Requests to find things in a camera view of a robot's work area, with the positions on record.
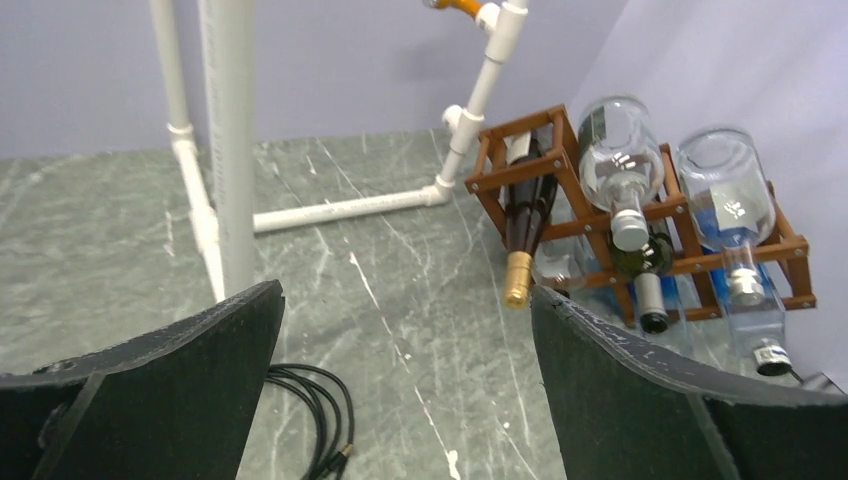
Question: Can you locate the small clear bottle black cap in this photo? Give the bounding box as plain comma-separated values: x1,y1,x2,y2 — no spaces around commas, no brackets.
533,235,587,298

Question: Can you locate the dark green wine bottle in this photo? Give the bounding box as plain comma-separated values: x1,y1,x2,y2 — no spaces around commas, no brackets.
608,219,677,335

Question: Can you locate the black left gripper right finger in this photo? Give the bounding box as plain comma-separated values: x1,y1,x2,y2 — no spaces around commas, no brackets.
531,287,847,479

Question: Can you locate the orange pipe valve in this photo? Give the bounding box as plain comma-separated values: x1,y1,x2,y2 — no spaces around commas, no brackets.
422,0,483,19

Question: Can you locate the brown wooden wine rack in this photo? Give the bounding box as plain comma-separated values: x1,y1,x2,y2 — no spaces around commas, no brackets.
465,105,817,326

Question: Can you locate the clear glass bottle white cap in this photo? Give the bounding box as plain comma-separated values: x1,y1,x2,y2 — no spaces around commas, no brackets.
676,126,776,307

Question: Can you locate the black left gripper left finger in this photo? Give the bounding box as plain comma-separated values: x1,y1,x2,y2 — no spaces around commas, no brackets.
1,280,285,479

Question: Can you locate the dark red wine bottle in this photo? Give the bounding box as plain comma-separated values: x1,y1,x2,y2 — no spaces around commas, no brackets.
502,129,559,311

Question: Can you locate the black coiled cable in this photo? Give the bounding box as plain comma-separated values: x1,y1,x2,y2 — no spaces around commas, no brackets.
265,362,356,480

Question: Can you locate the blue label clear bottle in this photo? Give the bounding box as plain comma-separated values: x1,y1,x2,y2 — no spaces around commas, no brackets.
590,272,687,336

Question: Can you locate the clear glass bottle silver cap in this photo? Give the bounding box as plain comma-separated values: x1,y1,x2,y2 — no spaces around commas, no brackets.
578,94,665,252

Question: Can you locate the clear square bottle black cap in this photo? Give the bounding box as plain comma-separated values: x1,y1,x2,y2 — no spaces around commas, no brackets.
695,211,794,378

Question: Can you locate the white PVC pipe frame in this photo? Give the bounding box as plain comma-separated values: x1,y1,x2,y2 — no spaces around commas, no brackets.
149,0,529,303

